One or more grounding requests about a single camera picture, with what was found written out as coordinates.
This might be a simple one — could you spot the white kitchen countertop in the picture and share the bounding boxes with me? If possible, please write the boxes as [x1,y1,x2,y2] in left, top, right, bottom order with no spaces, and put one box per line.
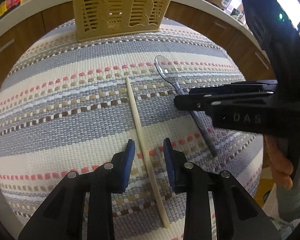
[0,0,263,48]

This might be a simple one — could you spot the bamboo chopstick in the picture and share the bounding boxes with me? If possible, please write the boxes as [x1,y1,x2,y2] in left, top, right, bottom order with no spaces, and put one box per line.
[125,76,170,229]

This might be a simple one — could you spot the wooden base cabinets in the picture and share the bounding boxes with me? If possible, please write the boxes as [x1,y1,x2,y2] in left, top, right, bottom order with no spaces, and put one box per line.
[0,2,275,87]

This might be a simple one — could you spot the yellow plastic utensil basket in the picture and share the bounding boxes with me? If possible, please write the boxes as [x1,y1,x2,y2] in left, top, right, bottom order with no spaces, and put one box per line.
[73,0,171,42]

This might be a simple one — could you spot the person's right hand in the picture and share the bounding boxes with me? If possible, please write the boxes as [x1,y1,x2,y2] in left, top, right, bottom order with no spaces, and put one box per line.
[263,135,294,190]

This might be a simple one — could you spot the green ceramic mug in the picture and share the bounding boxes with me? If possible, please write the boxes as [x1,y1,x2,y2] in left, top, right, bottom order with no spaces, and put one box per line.
[230,8,243,21]

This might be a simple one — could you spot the striped woven placemat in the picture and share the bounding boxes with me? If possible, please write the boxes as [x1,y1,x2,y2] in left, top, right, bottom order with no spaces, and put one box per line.
[0,19,263,239]

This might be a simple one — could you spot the clear grey spoon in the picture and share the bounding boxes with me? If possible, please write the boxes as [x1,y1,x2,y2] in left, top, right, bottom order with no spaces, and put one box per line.
[154,55,217,157]

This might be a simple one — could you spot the grey sleeve forearm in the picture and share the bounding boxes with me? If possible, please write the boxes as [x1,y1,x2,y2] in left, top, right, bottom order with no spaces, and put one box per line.
[276,139,300,222]

